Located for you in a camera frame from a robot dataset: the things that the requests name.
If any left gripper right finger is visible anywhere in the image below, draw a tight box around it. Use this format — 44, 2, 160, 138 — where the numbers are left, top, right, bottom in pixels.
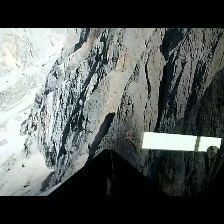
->
109, 149, 169, 197

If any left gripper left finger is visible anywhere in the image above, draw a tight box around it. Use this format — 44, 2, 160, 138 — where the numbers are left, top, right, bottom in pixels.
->
40, 148, 112, 197

